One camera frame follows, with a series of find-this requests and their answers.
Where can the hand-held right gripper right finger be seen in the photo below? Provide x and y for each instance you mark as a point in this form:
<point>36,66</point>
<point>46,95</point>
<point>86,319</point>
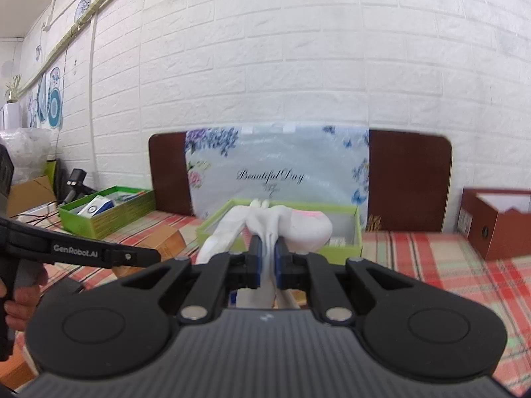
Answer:
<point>278,263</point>

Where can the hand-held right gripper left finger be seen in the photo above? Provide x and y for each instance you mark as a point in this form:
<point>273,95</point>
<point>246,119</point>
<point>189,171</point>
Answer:
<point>256,261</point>

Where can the white glove with pink cuff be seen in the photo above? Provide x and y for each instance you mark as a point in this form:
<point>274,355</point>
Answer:
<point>298,228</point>

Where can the large green cardboard box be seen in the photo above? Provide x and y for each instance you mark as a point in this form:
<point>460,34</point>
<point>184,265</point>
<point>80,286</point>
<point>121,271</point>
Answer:
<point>344,226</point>

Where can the person's left hand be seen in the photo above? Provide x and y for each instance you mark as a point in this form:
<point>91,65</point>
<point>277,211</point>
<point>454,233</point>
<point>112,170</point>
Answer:
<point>23,302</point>

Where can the white and blue small box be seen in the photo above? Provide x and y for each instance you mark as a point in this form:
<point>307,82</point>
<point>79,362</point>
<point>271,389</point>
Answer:
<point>97,206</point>

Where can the shallow green box lid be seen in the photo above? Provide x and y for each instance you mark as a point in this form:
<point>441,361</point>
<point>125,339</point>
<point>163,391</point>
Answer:
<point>120,217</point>

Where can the plain cardboard box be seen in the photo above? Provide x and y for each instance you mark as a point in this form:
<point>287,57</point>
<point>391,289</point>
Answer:
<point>29,199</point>

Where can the black device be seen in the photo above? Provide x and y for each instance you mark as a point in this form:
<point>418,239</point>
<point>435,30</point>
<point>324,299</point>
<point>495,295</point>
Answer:
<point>76,178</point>

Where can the brown cardboard piece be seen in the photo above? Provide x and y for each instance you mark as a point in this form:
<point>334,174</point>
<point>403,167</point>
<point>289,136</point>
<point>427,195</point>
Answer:
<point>166,236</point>

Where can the floral plastic sheet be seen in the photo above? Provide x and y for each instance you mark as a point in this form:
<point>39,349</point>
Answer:
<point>290,157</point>

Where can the clear plastic bag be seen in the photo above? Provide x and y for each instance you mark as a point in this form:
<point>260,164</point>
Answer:
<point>25,149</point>

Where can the brown wooden headboard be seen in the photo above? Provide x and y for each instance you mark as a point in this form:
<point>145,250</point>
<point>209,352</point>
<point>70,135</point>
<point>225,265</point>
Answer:
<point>406,182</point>

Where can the red plaid bed sheet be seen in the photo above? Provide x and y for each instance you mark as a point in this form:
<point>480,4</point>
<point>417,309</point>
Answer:
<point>435,257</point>

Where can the green plant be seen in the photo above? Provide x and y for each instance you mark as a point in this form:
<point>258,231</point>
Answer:
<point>13,87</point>

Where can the brown cardboard box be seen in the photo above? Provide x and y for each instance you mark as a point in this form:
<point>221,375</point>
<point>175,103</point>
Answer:
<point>498,236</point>

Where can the blue white wall sticker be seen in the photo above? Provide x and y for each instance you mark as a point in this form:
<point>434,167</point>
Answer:
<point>54,107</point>

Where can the yellow wall conduit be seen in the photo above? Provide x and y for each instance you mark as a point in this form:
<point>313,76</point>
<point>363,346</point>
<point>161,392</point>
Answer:
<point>79,29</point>

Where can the round blue wall sticker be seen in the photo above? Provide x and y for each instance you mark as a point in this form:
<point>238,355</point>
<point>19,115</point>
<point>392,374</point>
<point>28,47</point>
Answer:
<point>83,7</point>

